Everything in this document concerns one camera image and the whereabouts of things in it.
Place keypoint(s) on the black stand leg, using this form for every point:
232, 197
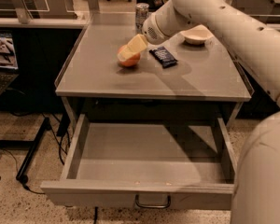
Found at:
30, 145

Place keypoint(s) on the open grey top drawer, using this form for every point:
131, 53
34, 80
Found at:
109, 163

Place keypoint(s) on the orange fruit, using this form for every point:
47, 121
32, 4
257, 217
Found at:
129, 59

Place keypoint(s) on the silver drink can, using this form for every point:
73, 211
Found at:
141, 14

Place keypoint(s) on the white paper bowl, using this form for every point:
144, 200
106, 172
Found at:
197, 35

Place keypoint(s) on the dark blue snack packet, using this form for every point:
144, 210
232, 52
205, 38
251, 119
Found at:
164, 57

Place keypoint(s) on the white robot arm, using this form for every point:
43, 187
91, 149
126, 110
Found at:
255, 48

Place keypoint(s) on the metal drawer handle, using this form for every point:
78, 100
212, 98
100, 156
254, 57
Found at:
151, 201

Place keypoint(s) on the laptop computer on stand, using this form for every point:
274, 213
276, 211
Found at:
9, 69

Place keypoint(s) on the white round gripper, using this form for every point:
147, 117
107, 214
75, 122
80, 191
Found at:
149, 29

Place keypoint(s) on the grey metal cabinet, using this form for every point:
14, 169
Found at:
202, 73

